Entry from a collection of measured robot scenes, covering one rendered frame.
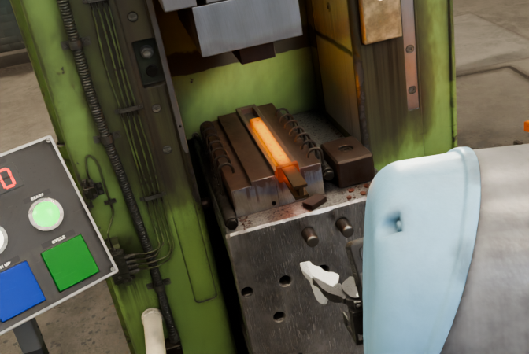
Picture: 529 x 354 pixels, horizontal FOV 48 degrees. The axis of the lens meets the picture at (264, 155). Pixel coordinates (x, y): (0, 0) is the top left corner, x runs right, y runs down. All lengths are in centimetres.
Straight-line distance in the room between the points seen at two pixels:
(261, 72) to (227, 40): 55
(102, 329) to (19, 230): 155
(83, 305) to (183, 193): 148
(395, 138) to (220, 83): 51
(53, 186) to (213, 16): 42
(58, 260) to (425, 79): 91
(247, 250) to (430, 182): 99
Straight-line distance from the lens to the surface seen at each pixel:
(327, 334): 145
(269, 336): 140
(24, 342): 130
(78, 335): 265
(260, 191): 126
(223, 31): 114
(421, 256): 26
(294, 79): 171
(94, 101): 128
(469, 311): 27
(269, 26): 116
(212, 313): 159
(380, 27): 137
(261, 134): 142
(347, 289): 88
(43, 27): 127
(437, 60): 148
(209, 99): 168
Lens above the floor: 156
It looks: 25 degrees down
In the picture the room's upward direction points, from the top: 10 degrees counter-clockwise
